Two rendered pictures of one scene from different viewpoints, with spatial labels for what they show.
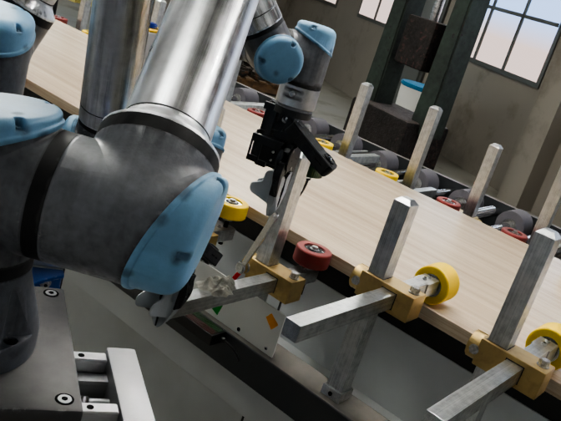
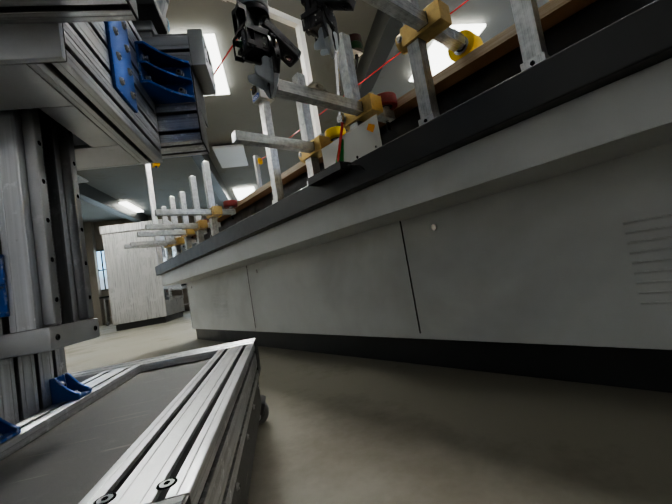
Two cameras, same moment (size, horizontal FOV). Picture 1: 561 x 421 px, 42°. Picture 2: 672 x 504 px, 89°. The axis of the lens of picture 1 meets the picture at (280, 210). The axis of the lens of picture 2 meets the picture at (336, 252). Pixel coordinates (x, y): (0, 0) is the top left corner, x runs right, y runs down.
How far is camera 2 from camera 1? 115 cm
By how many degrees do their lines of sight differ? 26
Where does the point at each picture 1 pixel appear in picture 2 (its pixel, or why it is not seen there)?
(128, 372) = not seen: outside the picture
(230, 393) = (375, 208)
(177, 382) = (363, 282)
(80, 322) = (306, 301)
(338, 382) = (426, 109)
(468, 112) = not seen: hidden behind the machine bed
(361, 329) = (420, 61)
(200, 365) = (352, 212)
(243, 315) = (355, 146)
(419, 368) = not seen: hidden behind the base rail
